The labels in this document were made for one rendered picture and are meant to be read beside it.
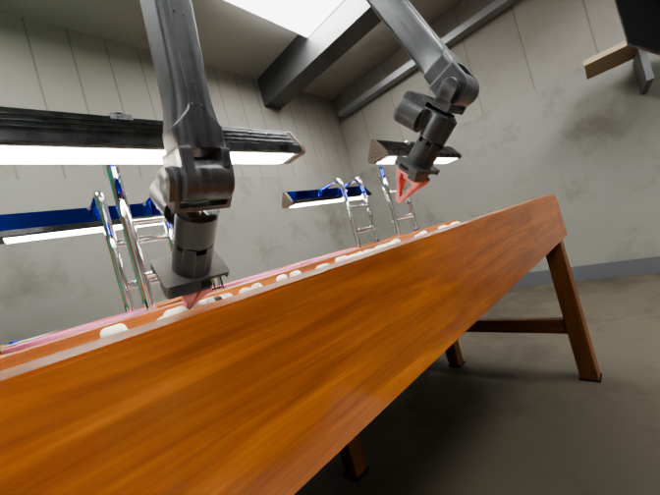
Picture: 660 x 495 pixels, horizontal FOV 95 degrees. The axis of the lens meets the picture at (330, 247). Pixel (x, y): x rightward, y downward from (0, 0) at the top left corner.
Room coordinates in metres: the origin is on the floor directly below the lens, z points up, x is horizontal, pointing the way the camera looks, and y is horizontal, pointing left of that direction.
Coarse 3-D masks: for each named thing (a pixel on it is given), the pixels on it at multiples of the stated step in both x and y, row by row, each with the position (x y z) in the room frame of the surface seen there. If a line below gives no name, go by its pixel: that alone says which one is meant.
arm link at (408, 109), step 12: (444, 84) 0.55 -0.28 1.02; (456, 84) 0.54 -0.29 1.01; (408, 96) 0.63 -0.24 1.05; (420, 96) 0.61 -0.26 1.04; (444, 96) 0.56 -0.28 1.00; (456, 96) 0.55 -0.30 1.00; (396, 108) 0.64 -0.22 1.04; (408, 108) 0.63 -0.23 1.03; (420, 108) 0.62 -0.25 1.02; (444, 108) 0.57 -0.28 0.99; (456, 108) 0.61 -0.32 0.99; (396, 120) 0.66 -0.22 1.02; (408, 120) 0.64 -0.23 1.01
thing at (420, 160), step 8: (416, 144) 0.64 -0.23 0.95; (424, 144) 0.62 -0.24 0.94; (432, 144) 0.62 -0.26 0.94; (440, 144) 0.63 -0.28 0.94; (416, 152) 0.64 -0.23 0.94; (424, 152) 0.63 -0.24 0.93; (432, 152) 0.63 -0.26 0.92; (400, 160) 0.64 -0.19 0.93; (408, 160) 0.66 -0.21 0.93; (416, 160) 0.64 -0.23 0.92; (424, 160) 0.63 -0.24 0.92; (432, 160) 0.64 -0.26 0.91; (416, 168) 0.63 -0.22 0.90; (424, 168) 0.65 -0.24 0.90; (432, 168) 0.68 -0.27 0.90; (416, 176) 0.63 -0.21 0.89
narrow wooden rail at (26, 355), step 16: (448, 224) 1.49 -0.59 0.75; (400, 240) 1.19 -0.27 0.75; (336, 256) 0.95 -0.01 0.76; (288, 272) 0.82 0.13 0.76; (240, 288) 0.72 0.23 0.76; (176, 304) 0.62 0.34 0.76; (128, 320) 0.56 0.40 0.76; (144, 320) 0.58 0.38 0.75; (64, 336) 0.53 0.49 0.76; (80, 336) 0.51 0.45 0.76; (96, 336) 0.53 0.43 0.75; (16, 352) 0.46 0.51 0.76; (32, 352) 0.47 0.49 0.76; (48, 352) 0.49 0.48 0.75; (0, 368) 0.45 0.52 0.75
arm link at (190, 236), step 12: (180, 216) 0.41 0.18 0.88; (192, 216) 0.41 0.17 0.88; (204, 216) 0.42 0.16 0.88; (216, 216) 0.43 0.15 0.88; (180, 228) 0.41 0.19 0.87; (192, 228) 0.41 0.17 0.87; (204, 228) 0.42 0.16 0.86; (180, 240) 0.42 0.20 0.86; (192, 240) 0.42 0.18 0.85; (204, 240) 0.43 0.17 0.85
